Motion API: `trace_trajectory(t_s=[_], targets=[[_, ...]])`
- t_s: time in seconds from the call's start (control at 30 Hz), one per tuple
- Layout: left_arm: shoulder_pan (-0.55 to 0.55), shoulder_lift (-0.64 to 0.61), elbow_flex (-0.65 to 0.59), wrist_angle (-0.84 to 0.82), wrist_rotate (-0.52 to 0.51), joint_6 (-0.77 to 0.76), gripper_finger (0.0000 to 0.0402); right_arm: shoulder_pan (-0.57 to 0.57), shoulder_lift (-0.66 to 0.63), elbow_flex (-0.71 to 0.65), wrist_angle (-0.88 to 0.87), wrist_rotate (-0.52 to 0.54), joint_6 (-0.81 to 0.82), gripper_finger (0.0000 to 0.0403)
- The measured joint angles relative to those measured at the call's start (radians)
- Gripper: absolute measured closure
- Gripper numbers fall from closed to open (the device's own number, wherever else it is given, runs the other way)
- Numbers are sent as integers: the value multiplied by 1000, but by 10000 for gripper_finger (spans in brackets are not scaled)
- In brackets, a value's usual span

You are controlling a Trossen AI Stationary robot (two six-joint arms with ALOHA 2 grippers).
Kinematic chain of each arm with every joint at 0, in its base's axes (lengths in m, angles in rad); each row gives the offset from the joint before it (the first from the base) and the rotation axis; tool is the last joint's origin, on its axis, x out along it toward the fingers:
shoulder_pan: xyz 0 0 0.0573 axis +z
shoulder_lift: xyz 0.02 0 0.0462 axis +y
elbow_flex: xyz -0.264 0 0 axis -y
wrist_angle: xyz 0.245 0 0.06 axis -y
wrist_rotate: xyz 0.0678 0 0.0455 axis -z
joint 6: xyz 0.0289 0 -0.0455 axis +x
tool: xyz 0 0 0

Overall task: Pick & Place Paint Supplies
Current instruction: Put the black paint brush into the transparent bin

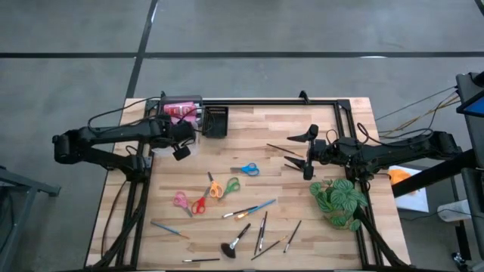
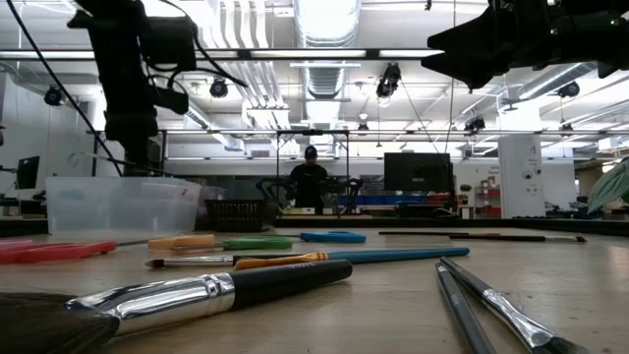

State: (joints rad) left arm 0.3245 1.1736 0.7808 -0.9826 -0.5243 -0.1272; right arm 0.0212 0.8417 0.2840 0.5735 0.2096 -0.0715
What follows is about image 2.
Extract orange-handled scissors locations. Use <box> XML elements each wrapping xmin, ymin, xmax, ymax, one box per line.
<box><xmin>146</xmin><ymin>233</ymin><xmax>216</xmax><ymax>251</ymax></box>

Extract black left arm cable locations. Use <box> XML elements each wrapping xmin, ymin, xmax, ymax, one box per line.
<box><xmin>3</xmin><ymin>0</ymin><xmax>123</xmax><ymax>177</ymax></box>

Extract black paintbrush silver ferrule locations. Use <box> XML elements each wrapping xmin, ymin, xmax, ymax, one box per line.
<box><xmin>448</xmin><ymin>234</ymin><xmax>589</xmax><ymax>244</ymax></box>
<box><xmin>143</xmin><ymin>253</ymin><xmax>306</xmax><ymax>270</ymax></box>

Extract dark paintbrush silver ferrule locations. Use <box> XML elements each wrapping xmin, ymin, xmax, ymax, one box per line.
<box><xmin>440</xmin><ymin>256</ymin><xmax>589</xmax><ymax>354</ymax></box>

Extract white square pillar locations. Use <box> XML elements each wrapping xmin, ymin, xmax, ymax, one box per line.
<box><xmin>497</xmin><ymin>135</ymin><xmax>544</xmax><ymax>220</ymax></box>

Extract black ceiling light rail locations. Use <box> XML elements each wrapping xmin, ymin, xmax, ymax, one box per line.
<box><xmin>0</xmin><ymin>47</ymin><xmax>446</xmax><ymax>62</ymax></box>

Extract red-handled scissors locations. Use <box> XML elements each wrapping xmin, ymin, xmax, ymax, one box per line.
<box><xmin>0</xmin><ymin>239</ymin><xmax>151</xmax><ymax>265</ymax></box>

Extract small black monitor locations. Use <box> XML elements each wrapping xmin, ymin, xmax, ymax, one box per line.
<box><xmin>16</xmin><ymin>155</ymin><xmax>41</xmax><ymax>191</ymax></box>

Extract clear plastic bin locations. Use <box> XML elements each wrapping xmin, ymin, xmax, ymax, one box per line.
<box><xmin>45</xmin><ymin>176</ymin><xmax>202</xmax><ymax>235</ymax></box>

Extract silver ceiling duct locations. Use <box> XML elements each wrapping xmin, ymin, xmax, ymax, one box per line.
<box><xmin>293</xmin><ymin>0</ymin><xmax>363</xmax><ymax>99</ymax></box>

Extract person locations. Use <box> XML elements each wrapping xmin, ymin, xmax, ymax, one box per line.
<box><xmin>289</xmin><ymin>145</ymin><xmax>329</xmax><ymax>216</ymax></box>

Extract black background station frame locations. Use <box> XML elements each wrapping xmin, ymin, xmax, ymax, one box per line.
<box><xmin>274</xmin><ymin>128</ymin><xmax>351</xmax><ymax>217</ymax></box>

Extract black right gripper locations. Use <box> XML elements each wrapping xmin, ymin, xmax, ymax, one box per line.
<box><xmin>421</xmin><ymin>0</ymin><xmax>559</xmax><ymax>90</ymax></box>

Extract dark background shelf frame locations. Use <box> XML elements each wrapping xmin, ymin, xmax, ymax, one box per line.
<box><xmin>90</xmin><ymin>128</ymin><xmax>168</xmax><ymax>178</ymax></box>

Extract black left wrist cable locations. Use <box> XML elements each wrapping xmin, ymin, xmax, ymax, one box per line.
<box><xmin>156</xmin><ymin>0</ymin><xmax>250</xmax><ymax>89</ymax></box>

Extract large black monitor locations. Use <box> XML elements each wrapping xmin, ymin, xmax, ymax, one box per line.
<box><xmin>383</xmin><ymin>151</ymin><xmax>456</xmax><ymax>194</ymax></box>

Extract green-handled scissors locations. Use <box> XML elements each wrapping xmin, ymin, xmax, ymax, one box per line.
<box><xmin>171</xmin><ymin>237</ymin><xmax>295</xmax><ymax>253</ymax></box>

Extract dark thin paintbrush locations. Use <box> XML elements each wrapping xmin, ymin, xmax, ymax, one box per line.
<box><xmin>433</xmin><ymin>260</ymin><xmax>497</xmax><ymax>354</ymax></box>

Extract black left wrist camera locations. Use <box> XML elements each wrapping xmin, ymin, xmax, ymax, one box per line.
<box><xmin>142</xmin><ymin>17</ymin><xmax>198</xmax><ymax>70</ymax></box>

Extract thick blue-handled paintbrush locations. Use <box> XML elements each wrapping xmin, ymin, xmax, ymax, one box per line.
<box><xmin>232</xmin><ymin>247</ymin><xmax>472</xmax><ymax>271</ymax></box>

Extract black fan brush silver ferrule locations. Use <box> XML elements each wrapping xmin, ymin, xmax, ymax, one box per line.
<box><xmin>0</xmin><ymin>259</ymin><xmax>354</xmax><ymax>354</ymax></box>

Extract black mesh basket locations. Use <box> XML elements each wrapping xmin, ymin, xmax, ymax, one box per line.
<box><xmin>203</xmin><ymin>198</ymin><xmax>269</xmax><ymax>233</ymax></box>

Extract green leafy plant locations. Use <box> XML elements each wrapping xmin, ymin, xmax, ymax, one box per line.
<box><xmin>588</xmin><ymin>157</ymin><xmax>629</xmax><ymax>212</ymax></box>

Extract blue-handled scissors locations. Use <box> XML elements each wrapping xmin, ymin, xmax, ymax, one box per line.
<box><xmin>267</xmin><ymin>230</ymin><xmax>368</xmax><ymax>245</ymax></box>

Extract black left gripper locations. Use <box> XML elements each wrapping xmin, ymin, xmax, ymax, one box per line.
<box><xmin>103</xmin><ymin>73</ymin><xmax>191</xmax><ymax>176</ymax></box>

